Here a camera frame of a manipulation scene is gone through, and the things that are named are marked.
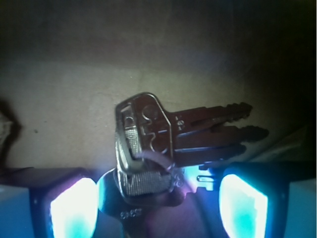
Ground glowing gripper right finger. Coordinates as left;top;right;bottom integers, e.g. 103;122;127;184
199;161;317;238

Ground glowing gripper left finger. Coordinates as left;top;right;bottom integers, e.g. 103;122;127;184
0;167;98;238

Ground silver key bunch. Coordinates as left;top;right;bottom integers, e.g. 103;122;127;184
98;92;270;238

